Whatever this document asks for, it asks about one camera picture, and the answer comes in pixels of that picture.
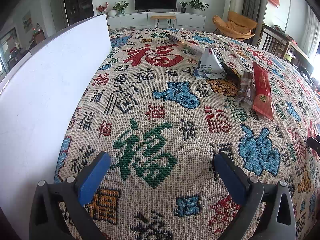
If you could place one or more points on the white tv cabinet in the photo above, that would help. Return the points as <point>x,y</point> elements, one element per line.
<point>142,20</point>

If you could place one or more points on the small potted plant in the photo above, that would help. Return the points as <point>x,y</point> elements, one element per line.
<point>183,6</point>

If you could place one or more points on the white storage box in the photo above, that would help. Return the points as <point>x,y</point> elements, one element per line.
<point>38,99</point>

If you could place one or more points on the white blue triangular snack bag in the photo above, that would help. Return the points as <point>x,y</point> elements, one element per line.
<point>209,67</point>

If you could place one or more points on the small wooden stool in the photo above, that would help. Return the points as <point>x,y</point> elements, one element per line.
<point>168,18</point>

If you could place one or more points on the orange lounge chair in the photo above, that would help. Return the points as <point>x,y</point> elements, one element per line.
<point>237,26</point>

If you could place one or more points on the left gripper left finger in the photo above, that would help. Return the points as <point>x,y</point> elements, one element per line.
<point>46,219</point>

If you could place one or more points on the green plant left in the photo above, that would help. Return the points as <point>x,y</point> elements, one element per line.
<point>120,6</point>

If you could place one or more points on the grey curtain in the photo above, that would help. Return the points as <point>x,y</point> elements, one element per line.
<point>252,0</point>

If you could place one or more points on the black display cabinet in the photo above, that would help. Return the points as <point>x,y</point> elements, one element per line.
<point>77,10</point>

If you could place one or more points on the long snack packet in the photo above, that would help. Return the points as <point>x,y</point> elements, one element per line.
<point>186,44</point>

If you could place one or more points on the green potted plant right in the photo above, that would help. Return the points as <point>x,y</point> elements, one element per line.
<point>198,6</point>

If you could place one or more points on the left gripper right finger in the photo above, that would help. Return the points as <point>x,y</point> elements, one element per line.
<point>278,218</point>

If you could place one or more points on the patterned fu character tablecloth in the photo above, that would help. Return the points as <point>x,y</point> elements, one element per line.
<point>162,129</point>

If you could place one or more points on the red snack packet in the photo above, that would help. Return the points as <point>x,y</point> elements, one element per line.
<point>262,103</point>

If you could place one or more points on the clear brown snack packet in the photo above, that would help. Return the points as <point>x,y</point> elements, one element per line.
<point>243,85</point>

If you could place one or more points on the red flower vase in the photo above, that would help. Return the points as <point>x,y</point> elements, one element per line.
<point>102,8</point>

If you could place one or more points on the dark wooden chair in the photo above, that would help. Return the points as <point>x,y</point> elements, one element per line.
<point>273,42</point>

